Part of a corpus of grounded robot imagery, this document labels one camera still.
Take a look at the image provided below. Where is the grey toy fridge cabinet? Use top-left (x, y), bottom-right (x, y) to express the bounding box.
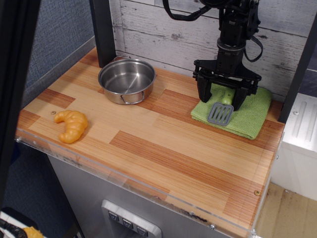
top-left (49, 156), bottom-right (251, 238)

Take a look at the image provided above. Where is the black vertical post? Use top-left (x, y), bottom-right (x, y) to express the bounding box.
top-left (89, 0), bottom-right (116, 67)

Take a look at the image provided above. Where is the clear acrylic edge guard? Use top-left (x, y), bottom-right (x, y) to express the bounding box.
top-left (16, 50), bottom-right (284, 237)

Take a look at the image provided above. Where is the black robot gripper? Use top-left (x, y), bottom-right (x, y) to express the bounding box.
top-left (193, 46), bottom-right (261, 111)

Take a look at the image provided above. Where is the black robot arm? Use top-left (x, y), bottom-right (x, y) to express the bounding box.
top-left (193, 0), bottom-right (262, 110)

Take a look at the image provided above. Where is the orange toy croissant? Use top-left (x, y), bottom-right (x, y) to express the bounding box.
top-left (54, 110), bottom-right (88, 144)

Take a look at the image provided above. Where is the silver dispenser button panel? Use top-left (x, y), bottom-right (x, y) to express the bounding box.
top-left (101, 199), bottom-right (162, 238)

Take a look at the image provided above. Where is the yellow object bottom left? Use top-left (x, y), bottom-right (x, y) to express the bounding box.
top-left (23, 227), bottom-right (44, 238)

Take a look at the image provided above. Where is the green and grey toy spatula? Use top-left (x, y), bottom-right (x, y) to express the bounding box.
top-left (207, 88), bottom-right (235, 126)

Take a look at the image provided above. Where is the white metal cabinet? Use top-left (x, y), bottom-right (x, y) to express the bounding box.
top-left (271, 93), bottom-right (317, 200)

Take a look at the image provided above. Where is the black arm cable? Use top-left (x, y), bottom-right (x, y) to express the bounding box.
top-left (162, 0), bottom-right (264, 63)

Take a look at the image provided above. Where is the dark right vertical post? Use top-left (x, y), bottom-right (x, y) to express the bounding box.
top-left (278, 16), bottom-right (317, 123)

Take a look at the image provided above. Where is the stainless steel pot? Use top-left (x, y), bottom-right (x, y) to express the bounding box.
top-left (98, 58), bottom-right (156, 105)

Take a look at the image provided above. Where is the black braided cable bottom left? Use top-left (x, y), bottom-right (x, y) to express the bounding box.
top-left (0, 219), bottom-right (25, 238)

